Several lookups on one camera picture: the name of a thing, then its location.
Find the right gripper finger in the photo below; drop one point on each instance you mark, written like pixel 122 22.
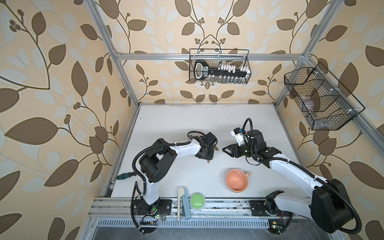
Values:
pixel 233 153
pixel 232 147

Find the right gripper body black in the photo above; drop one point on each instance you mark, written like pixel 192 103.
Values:
pixel 246 150

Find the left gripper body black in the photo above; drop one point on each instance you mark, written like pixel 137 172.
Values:
pixel 209 154

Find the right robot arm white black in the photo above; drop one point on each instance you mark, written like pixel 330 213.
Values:
pixel 326 202

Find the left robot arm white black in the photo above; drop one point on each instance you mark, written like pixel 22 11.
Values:
pixel 154 162

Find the peach ceramic mug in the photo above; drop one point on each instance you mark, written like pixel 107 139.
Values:
pixel 237 180

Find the beige blue flat tool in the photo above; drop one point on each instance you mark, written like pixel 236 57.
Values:
pixel 183 204

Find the green round button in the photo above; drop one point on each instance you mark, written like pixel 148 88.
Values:
pixel 197 201

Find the black white remote tool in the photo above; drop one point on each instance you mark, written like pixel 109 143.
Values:
pixel 202 70

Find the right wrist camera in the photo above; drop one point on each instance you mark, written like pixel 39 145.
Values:
pixel 239 135

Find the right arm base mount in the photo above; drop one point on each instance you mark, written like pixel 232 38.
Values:
pixel 264 208

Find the rear black wire basket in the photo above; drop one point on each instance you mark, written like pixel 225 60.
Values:
pixel 214 57

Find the black wire basket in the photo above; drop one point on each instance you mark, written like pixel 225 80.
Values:
pixel 214 57
pixel 325 102

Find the right black wire basket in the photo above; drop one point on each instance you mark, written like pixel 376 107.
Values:
pixel 325 102

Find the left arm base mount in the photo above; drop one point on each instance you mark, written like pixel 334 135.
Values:
pixel 161 207

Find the green handled screwdriver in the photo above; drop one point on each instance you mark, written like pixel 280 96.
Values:
pixel 126 175

